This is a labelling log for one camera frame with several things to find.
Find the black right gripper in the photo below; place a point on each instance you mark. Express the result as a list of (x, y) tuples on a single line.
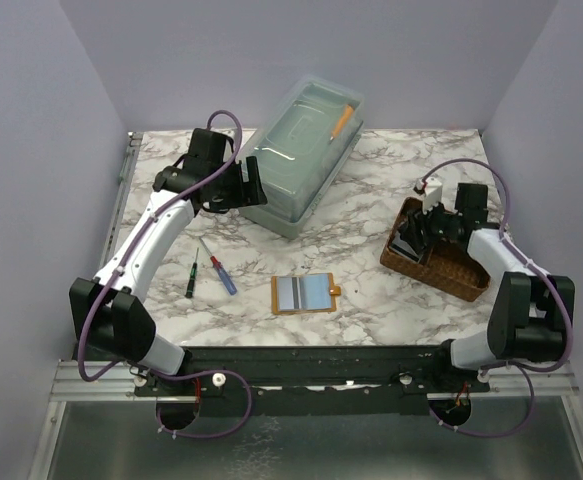
[(418, 222)]

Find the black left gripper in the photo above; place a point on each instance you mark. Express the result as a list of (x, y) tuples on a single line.
[(248, 193)]

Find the grey credit card stack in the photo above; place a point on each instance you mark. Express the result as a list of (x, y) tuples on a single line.
[(402, 248)]

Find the silver credit card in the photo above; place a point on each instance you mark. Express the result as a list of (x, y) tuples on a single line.
[(289, 293)]

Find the tan card holder wallet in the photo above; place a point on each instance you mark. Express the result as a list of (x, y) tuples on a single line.
[(320, 294)]

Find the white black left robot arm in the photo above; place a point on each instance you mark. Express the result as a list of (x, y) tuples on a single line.
[(108, 310)]

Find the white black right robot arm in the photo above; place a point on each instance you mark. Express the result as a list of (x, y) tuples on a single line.
[(531, 323)]

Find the brown woven divided basket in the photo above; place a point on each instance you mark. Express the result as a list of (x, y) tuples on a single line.
[(446, 267)]

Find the blue red screwdriver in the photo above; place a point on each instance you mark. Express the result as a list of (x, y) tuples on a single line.
[(221, 272)]

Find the clear plastic storage box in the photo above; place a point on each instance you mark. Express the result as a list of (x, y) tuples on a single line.
[(297, 164)]

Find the black green screwdriver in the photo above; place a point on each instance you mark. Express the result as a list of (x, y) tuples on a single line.
[(190, 288)]

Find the orange utility knife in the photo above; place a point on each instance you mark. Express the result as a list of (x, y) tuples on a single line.
[(342, 121)]

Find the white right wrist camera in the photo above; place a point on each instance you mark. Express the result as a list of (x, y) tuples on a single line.
[(430, 193)]

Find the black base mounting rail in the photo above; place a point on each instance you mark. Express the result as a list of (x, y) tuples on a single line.
[(363, 380)]

